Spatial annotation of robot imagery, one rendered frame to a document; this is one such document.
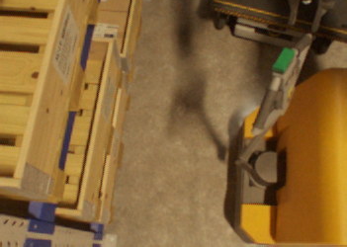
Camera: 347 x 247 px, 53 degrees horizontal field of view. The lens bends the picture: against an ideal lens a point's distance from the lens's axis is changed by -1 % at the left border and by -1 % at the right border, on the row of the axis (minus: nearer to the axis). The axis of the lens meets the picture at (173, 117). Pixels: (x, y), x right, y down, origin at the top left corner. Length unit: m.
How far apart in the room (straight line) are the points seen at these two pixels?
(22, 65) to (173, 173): 1.42
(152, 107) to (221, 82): 0.54
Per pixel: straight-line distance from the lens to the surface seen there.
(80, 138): 1.73
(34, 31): 1.35
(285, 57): 1.13
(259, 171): 2.02
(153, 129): 2.50
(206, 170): 2.42
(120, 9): 2.39
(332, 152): 1.69
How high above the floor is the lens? 2.36
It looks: 69 degrees down
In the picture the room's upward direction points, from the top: 1 degrees counter-clockwise
